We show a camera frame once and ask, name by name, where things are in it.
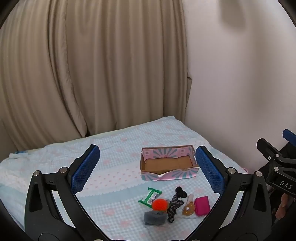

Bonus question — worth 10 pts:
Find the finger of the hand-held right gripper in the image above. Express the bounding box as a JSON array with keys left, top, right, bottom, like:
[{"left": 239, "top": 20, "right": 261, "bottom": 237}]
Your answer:
[
  {"left": 282, "top": 128, "right": 296, "bottom": 146},
  {"left": 256, "top": 138, "right": 287, "bottom": 168}
]

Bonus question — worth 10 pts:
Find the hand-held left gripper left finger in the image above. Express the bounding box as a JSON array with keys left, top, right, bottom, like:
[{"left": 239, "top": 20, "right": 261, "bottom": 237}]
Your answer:
[{"left": 24, "top": 144, "right": 110, "bottom": 241}]

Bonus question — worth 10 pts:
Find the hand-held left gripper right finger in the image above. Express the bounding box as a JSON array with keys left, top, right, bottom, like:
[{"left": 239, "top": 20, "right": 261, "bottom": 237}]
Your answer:
[{"left": 185, "top": 145, "right": 272, "bottom": 241}]

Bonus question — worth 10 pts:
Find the pink soft pouch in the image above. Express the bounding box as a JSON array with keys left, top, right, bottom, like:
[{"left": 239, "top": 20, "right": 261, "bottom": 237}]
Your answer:
[{"left": 194, "top": 196, "right": 210, "bottom": 217}]

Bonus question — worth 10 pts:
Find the black fabric piece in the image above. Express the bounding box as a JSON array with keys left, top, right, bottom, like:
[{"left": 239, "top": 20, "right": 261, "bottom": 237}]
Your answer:
[{"left": 175, "top": 186, "right": 187, "bottom": 199}]

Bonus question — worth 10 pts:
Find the plush chicken drumstick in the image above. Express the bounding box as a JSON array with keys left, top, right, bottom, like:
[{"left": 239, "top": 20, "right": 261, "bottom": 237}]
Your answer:
[{"left": 181, "top": 194, "right": 196, "bottom": 217}]

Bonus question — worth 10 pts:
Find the pink patterned cardboard box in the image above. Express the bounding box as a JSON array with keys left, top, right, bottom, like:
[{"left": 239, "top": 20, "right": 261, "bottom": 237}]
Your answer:
[{"left": 140, "top": 145, "right": 200, "bottom": 181}]

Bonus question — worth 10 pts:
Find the green and white packet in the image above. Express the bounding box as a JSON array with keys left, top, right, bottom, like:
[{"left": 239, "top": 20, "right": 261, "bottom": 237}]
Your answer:
[{"left": 138, "top": 187, "right": 162, "bottom": 205}]

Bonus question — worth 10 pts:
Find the grey cleaning cloth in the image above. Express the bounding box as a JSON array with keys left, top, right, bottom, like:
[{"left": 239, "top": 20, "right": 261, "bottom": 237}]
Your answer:
[{"left": 143, "top": 210, "right": 166, "bottom": 226}]

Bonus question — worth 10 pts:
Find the person's right hand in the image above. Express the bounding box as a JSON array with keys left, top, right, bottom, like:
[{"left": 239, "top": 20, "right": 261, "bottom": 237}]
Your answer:
[{"left": 275, "top": 193, "right": 290, "bottom": 220}]

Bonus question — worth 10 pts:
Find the light blue checked blanket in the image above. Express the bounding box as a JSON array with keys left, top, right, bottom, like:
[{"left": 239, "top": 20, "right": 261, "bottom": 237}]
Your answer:
[{"left": 0, "top": 116, "right": 249, "bottom": 241}]

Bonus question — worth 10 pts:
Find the black patterned fabric strip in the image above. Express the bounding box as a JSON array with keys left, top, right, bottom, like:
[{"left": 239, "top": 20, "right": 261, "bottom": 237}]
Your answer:
[{"left": 167, "top": 193, "right": 184, "bottom": 223}]

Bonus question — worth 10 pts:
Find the orange spiky ball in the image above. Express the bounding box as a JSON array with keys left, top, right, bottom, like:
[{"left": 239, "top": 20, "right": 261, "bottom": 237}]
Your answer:
[{"left": 151, "top": 198, "right": 168, "bottom": 212}]

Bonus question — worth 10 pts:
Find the beige pleated curtain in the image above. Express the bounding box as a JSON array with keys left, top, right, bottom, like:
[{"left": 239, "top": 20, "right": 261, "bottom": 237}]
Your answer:
[{"left": 0, "top": 0, "right": 193, "bottom": 152}]

